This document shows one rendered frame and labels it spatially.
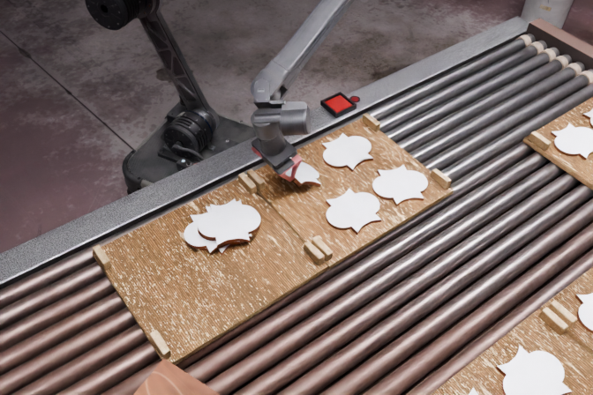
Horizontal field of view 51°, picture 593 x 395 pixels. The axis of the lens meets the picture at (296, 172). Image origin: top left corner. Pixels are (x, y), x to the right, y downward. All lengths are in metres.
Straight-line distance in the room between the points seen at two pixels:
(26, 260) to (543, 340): 1.14
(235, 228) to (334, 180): 0.31
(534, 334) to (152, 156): 1.78
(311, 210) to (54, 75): 2.40
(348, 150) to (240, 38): 2.23
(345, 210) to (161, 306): 0.49
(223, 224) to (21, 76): 2.45
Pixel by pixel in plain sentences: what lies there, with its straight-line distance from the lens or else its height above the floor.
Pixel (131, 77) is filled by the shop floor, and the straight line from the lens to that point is 3.56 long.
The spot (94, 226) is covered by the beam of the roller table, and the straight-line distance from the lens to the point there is 1.57.
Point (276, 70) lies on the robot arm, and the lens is 1.39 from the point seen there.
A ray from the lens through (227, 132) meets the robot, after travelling 2.77.
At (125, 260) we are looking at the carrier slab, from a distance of 1.46.
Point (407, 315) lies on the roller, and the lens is 1.39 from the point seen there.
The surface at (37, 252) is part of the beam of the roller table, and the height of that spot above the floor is 0.91.
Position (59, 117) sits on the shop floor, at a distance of 3.38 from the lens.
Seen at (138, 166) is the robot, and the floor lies 0.24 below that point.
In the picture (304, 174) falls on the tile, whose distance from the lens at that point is 1.55.
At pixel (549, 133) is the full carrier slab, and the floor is 0.94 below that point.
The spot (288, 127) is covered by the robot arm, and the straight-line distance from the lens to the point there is 1.35.
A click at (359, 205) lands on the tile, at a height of 0.95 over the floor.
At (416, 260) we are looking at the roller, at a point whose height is 0.92.
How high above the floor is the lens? 2.08
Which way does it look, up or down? 45 degrees down
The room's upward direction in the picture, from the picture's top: 3 degrees clockwise
